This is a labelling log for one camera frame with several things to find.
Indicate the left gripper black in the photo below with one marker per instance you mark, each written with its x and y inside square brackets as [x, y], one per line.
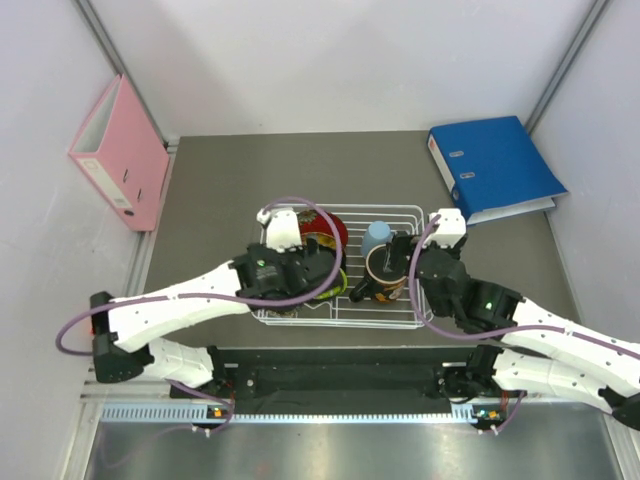
[310, 249]

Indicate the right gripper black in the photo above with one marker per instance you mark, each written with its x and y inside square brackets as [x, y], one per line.
[401, 245]

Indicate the black skull mug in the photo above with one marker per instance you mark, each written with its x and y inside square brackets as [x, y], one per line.
[384, 279]

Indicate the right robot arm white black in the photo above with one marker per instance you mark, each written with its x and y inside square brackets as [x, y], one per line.
[523, 347]

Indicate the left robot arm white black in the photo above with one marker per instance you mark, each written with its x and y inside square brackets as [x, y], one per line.
[129, 333]

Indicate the lime green plate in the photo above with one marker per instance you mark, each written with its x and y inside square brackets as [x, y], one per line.
[337, 287]

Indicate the red floral bowl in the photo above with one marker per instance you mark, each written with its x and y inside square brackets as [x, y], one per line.
[314, 226]

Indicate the light blue cup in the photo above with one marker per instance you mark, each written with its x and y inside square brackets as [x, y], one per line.
[377, 233]

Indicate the blue binder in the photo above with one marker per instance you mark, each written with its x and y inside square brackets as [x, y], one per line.
[492, 169]

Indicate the pink binder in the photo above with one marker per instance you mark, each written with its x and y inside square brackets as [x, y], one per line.
[117, 148]

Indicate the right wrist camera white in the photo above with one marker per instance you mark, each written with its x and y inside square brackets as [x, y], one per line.
[448, 227]

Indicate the white wire dish rack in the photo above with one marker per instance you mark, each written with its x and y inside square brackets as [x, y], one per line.
[340, 311]

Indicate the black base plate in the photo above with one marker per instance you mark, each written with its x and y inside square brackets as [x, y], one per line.
[348, 380]

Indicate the slotted cable duct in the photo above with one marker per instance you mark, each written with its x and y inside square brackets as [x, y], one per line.
[208, 415]

